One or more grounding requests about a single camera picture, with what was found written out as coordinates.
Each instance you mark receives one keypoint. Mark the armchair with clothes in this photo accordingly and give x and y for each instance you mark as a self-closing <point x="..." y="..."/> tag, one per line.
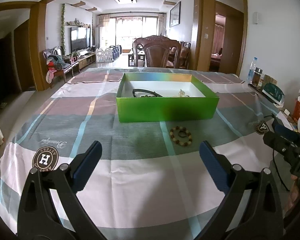
<point x="59" y="65"/>

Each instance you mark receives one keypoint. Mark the plaid tablecloth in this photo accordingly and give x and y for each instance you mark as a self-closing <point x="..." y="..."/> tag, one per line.
<point x="145" y="186"/>

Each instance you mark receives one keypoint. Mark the white baby fence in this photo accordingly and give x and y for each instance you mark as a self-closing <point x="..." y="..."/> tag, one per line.
<point x="104" y="55"/>

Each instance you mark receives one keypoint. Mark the carved wooden chair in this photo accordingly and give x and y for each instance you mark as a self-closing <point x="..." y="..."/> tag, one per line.
<point x="157" y="50"/>

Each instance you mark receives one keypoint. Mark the green cardboard box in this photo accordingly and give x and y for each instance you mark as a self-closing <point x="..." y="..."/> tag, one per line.
<point x="201" y="104"/>

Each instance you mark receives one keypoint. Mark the white wrist watch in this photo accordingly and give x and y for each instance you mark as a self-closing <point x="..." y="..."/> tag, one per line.
<point x="182" y="94"/>

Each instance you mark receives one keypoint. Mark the person right hand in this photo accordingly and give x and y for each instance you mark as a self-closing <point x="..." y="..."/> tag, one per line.
<point x="294" y="195"/>

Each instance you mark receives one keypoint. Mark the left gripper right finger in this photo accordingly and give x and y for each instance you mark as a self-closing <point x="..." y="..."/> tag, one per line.
<point x="251" y="207"/>

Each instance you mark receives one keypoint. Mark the wooden tv cabinet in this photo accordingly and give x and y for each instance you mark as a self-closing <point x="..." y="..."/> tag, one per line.
<point x="86" y="60"/>

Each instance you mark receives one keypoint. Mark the green ivy garland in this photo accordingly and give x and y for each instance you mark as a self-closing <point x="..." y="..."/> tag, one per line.
<point x="63" y="29"/>

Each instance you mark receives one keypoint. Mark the green white package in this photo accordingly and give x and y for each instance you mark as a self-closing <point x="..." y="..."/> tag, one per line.
<point x="274" y="92"/>

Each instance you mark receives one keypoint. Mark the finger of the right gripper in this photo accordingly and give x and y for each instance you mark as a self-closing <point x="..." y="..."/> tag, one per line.
<point x="280" y="129"/>
<point x="285" y="145"/>

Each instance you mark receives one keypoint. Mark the flat screen television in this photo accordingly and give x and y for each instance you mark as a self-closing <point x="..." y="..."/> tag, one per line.
<point x="80" y="38"/>

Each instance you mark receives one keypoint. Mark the glass tea jar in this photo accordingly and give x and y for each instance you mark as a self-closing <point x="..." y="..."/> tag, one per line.
<point x="256" y="76"/>

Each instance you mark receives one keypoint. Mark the plastic water bottle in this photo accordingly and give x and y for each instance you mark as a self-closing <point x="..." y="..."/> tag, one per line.
<point x="251" y="70"/>

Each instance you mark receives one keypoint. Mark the black wrist watch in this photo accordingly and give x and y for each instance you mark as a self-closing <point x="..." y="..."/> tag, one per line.
<point x="145" y="93"/>

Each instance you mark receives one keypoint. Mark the framed wall picture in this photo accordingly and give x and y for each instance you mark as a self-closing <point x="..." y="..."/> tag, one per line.
<point x="175" y="15"/>

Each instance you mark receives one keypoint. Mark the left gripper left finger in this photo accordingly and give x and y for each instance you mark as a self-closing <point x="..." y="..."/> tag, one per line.
<point x="49" y="207"/>

